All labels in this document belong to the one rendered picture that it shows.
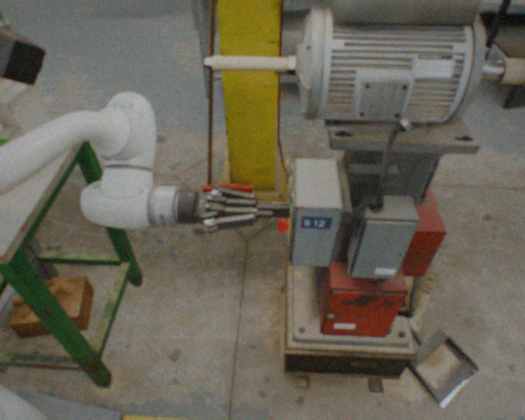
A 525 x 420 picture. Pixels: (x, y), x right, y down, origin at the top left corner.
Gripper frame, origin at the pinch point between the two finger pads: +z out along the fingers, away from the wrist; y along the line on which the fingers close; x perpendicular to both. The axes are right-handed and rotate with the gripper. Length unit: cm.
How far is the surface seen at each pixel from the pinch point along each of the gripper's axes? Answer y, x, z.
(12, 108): -37, 1, -77
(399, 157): -20.6, -0.3, 31.1
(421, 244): -21, -34, 47
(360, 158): -21.0, -1.4, 21.5
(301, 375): -6, -106, 14
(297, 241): 3.6, -5.8, 5.6
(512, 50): -271, -76, 192
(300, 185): -2.8, 5.0, 5.6
